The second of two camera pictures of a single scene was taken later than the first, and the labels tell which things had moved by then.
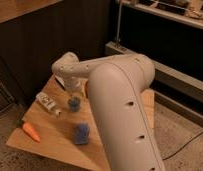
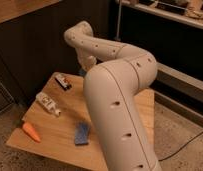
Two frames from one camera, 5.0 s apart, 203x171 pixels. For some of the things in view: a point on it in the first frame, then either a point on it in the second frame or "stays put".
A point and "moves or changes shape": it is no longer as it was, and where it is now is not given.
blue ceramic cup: (74, 103) moves or changes shape
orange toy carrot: (30, 131) stays put
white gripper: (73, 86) to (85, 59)
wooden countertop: (7, 10) stays put
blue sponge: (82, 133) stays put
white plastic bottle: (46, 101) stays put
